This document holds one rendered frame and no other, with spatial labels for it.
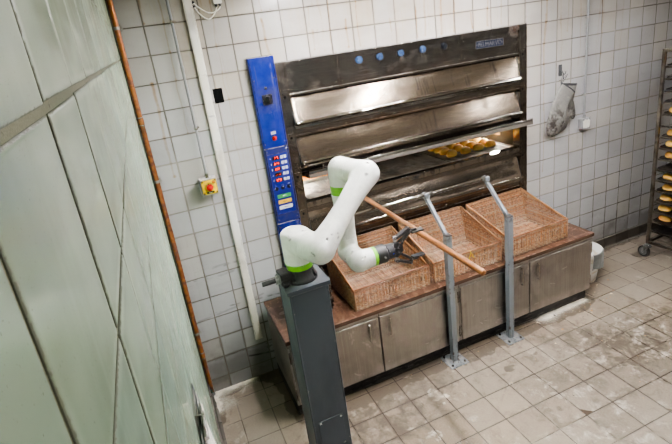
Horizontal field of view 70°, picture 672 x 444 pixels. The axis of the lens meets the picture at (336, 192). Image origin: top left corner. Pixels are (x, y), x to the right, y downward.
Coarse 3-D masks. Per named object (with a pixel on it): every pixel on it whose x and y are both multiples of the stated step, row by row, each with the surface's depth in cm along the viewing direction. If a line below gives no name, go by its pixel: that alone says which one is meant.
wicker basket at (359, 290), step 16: (384, 240) 349; (400, 256) 348; (336, 272) 318; (352, 272) 340; (368, 272) 343; (384, 272) 340; (400, 272) 338; (416, 272) 312; (336, 288) 326; (352, 288) 297; (368, 288) 299; (384, 288) 304; (400, 288) 310; (416, 288) 315; (352, 304) 303; (368, 304) 302
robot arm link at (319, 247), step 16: (352, 160) 221; (368, 160) 216; (352, 176) 213; (368, 176) 212; (352, 192) 209; (368, 192) 215; (336, 208) 207; (352, 208) 208; (336, 224) 204; (304, 240) 204; (320, 240) 200; (336, 240) 203; (304, 256) 204; (320, 256) 199
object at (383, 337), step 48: (576, 240) 353; (432, 288) 314; (480, 288) 329; (528, 288) 347; (576, 288) 368; (288, 336) 285; (336, 336) 293; (384, 336) 308; (432, 336) 324; (480, 336) 348; (288, 384) 314
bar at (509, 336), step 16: (432, 192) 314; (368, 208) 300; (432, 208) 310; (512, 224) 318; (448, 240) 300; (512, 240) 321; (448, 256) 304; (512, 256) 325; (448, 272) 307; (512, 272) 329; (448, 288) 312; (512, 288) 333; (448, 304) 317; (512, 304) 337; (448, 320) 322; (512, 320) 341; (512, 336) 346
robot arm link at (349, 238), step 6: (336, 198) 230; (354, 222) 237; (348, 228) 234; (354, 228) 237; (348, 234) 235; (354, 234) 237; (342, 240) 236; (348, 240) 236; (354, 240) 237; (342, 246) 237; (348, 246) 236; (342, 252) 237; (342, 258) 238
